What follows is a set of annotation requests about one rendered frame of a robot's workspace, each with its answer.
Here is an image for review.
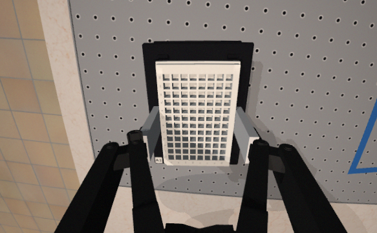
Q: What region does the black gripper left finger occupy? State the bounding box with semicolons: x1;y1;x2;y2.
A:
54;106;165;233

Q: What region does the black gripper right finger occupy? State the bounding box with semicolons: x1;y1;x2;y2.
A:
233;107;347;233

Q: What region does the blue tape outline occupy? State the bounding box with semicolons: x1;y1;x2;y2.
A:
348;99;377;174

